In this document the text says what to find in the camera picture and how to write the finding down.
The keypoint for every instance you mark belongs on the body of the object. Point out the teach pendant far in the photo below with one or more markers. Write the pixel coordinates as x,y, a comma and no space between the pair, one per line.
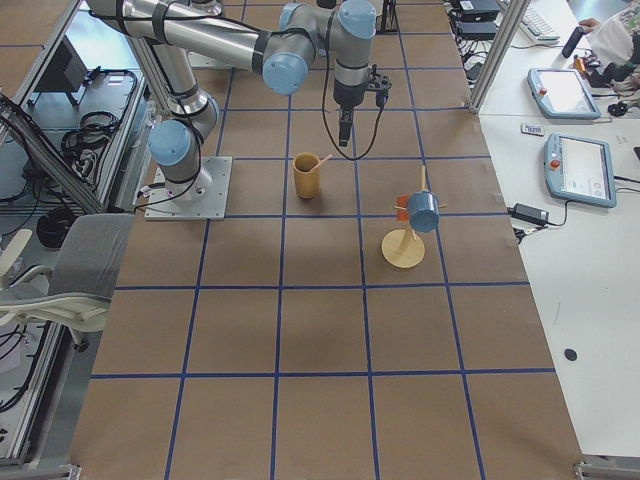
562,94

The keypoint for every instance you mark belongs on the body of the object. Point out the aluminium frame post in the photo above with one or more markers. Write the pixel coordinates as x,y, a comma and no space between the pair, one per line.
506,31

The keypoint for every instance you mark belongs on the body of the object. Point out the dark blue mug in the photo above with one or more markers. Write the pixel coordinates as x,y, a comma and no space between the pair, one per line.
424,212

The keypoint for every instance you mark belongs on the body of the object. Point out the grey office chair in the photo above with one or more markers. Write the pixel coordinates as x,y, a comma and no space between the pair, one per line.
76,292

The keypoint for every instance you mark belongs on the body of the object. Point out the black power adapter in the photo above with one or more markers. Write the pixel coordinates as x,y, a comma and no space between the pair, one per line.
529,214

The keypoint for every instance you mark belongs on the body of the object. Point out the teach pendant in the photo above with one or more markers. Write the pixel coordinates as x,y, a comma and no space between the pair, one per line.
562,94
580,170

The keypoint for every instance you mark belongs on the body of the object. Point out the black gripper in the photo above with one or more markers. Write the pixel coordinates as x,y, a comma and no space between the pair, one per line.
346,95

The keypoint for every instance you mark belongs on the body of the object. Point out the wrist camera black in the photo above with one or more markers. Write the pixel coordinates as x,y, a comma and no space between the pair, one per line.
379,84

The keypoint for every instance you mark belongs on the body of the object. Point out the teach pendant near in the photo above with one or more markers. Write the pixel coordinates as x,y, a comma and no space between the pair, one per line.
580,170

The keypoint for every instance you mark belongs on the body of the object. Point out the wooden mug tree stand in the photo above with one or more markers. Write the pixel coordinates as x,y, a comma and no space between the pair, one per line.
403,248

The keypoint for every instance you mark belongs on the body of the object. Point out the bamboo cylinder holder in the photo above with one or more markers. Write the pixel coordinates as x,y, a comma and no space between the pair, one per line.
306,175

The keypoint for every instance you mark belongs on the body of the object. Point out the orange mug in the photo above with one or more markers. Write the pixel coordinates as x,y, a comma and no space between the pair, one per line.
401,208

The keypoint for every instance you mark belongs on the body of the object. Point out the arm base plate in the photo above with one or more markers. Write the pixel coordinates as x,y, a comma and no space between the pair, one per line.
206,198

